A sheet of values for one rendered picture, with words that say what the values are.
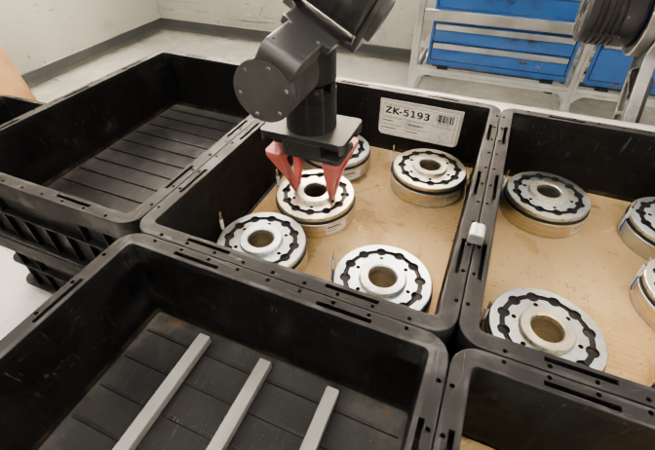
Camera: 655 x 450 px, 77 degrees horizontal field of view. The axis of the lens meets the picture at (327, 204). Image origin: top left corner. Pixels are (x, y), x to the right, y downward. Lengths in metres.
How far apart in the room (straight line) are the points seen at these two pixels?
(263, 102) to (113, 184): 0.37
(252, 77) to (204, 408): 0.29
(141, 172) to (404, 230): 0.40
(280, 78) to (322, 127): 0.12
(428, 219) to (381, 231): 0.07
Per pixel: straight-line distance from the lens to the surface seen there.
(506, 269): 0.52
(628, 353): 0.51
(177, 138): 0.76
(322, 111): 0.44
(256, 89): 0.37
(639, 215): 0.63
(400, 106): 0.65
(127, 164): 0.72
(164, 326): 0.47
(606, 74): 2.54
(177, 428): 0.41
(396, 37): 3.42
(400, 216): 0.55
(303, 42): 0.37
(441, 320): 0.33
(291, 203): 0.52
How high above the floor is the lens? 1.19
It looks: 40 degrees down
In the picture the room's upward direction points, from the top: straight up
